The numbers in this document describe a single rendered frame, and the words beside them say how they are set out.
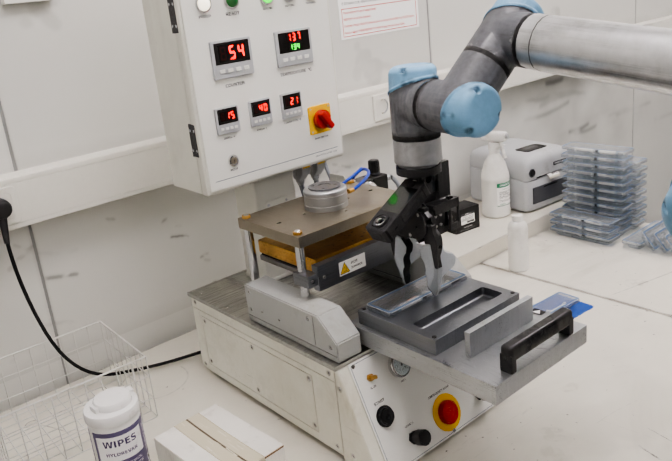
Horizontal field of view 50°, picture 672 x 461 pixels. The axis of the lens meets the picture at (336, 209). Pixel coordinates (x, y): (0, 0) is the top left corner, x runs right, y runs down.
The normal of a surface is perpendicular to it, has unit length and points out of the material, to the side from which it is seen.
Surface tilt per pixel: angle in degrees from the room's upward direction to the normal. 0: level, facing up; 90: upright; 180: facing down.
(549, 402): 0
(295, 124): 90
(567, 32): 49
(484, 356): 0
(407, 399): 65
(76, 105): 90
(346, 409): 90
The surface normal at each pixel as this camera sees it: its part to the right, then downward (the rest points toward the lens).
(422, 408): 0.54, -0.25
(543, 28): -0.61, -0.40
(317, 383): -0.75, 0.27
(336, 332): 0.34, -0.61
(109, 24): 0.65, 0.17
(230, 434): -0.12, -0.94
